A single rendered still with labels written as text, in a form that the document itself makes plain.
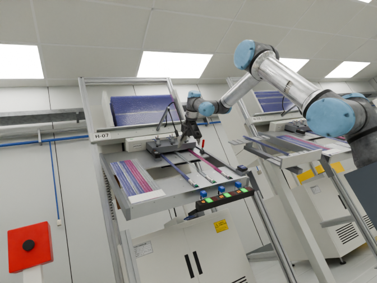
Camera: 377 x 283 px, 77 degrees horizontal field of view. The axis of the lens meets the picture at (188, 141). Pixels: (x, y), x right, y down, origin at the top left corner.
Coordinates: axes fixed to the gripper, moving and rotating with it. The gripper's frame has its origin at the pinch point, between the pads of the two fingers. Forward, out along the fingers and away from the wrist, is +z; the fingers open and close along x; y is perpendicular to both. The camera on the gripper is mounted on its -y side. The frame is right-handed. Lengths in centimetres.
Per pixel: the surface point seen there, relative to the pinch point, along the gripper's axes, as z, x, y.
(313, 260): 42, -48, -73
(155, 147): 8.4, 14.6, 19.5
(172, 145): 8.4, 2.2, 19.1
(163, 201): 4.7, 31.5, -35.0
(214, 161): 12.1, -19.0, -3.4
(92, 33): -41, 24, 211
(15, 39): -29, 101, 220
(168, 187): 6.6, 24.3, -23.9
